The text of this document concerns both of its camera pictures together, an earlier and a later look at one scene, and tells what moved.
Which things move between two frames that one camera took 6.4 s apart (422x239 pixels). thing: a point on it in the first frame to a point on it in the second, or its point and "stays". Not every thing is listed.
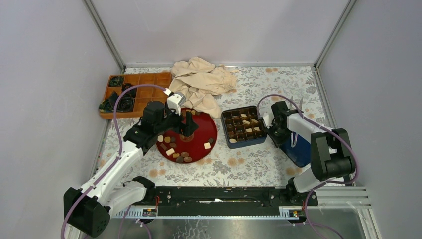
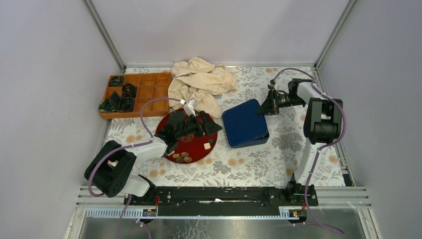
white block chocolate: (207, 146) stays
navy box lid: (298, 149) to (244, 126)
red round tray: (195, 149) stays
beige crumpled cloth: (200, 81) stays
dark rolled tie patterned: (126, 104) stays
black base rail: (225, 200) stays
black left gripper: (190, 126) to (207, 126)
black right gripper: (279, 142) to (270, 105)
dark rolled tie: (116, 80) stays
